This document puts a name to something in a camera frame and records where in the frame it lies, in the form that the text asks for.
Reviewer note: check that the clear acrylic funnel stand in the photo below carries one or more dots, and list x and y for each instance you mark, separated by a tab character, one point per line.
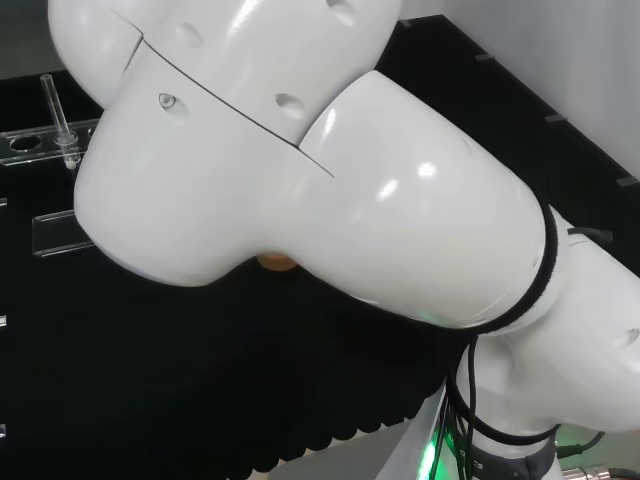
50	137

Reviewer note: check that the black bench cloth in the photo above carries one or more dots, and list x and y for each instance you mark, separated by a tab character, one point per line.
200	370

